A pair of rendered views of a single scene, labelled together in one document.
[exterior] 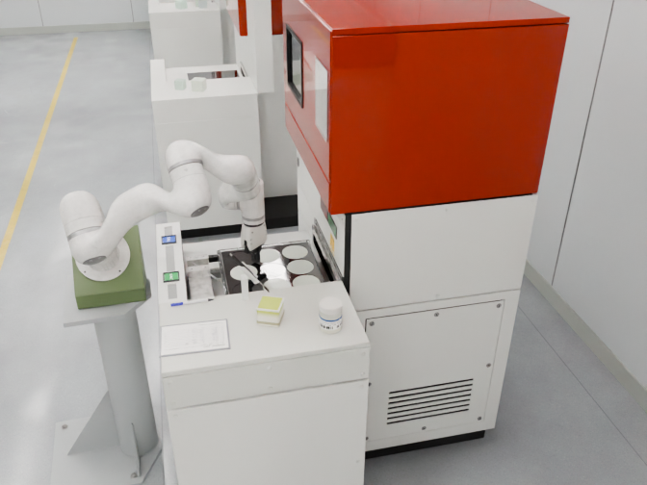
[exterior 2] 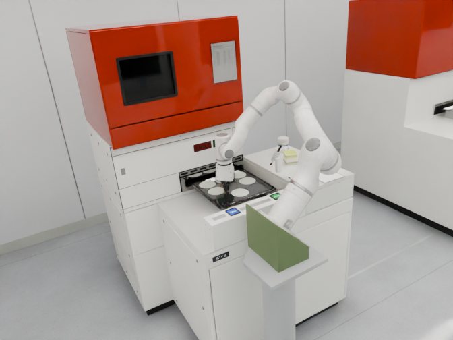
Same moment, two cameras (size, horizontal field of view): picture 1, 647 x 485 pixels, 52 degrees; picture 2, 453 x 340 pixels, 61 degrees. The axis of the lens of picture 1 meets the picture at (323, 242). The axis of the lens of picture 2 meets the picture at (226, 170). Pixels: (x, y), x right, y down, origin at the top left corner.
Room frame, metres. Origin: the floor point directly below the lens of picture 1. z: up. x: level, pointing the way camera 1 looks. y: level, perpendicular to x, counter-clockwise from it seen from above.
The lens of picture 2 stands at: (2.60, 2.14, 1.89)
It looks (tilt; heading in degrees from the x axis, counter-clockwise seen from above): 24 degrees down; 256
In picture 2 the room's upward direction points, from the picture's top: 5 degrees counter-clockwise
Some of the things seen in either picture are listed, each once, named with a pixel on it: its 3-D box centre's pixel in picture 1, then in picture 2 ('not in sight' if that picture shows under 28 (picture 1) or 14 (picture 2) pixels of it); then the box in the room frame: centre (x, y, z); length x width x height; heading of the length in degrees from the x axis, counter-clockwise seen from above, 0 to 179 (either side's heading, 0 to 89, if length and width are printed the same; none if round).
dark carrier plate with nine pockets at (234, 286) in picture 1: (271, 270); (232, 185); (2.08, 0.19, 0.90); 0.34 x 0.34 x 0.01; 13
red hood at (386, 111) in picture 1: (402, 81); (154, 73); (2.39, -0.29, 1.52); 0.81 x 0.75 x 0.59; 13
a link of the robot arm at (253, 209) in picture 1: (250, 197); (223, 146); (2.13, 0.26, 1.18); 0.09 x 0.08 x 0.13; 90
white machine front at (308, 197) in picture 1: (319, 211); (184, 163); (2.32, 0.02, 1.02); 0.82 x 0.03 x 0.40; 13
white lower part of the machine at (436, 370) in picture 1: (393, 323); (175, 225); (2.39, -0.31, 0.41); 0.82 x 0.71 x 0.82; 13
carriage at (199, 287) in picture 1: (200, 289); not in sight; (2.00, 0.45, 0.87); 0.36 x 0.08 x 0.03; 13
